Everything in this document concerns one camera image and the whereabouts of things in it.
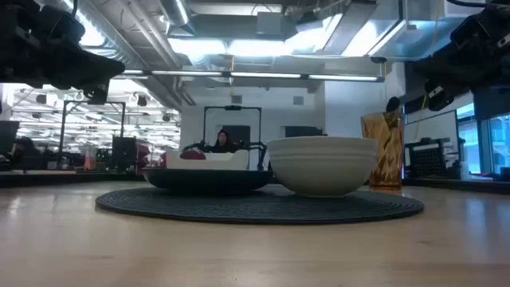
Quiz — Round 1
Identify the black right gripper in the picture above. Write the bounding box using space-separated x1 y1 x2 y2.
411 37 479 112

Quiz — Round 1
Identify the black shallow plate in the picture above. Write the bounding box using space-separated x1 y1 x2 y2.
142 167 274 192

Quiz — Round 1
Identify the white plastic tray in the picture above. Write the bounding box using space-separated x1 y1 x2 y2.
165 147 250 171

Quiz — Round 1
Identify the dark computer monitor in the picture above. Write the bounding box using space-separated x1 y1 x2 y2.
0 120 21 155

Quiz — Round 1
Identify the person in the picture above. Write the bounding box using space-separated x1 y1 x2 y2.
209 128 241 155
14 136 45 171

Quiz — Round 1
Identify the white wall board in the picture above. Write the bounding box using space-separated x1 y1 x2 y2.
403 109 460 144

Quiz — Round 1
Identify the amber patterned drinking glass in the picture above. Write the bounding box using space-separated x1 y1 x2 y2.
360 111 406 193

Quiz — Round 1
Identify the black perforated crate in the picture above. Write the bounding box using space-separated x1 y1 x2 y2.
403 137 465 179

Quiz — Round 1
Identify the black metal rig frame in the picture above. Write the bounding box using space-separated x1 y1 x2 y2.
202 104 263 155
58 100 127 171

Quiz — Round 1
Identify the white ribbed ceramic bowl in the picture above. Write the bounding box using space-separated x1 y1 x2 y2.
266 136 379 199

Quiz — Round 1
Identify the round silver air duct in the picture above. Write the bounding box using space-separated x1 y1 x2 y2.
159 0 197 36

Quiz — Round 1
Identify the grey ceiling ventilation box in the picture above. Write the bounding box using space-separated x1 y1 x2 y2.
255 10 284 37

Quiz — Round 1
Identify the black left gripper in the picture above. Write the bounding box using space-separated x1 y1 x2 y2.
37 4 126 106

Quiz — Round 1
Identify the red apple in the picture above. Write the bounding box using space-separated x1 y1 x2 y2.
179 149 207 161

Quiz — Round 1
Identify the round dark woven placemat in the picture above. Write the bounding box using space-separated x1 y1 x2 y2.
94 185 425 226

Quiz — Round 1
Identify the long linear ceiling light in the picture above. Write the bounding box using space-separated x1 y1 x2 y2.
115 68 386 84

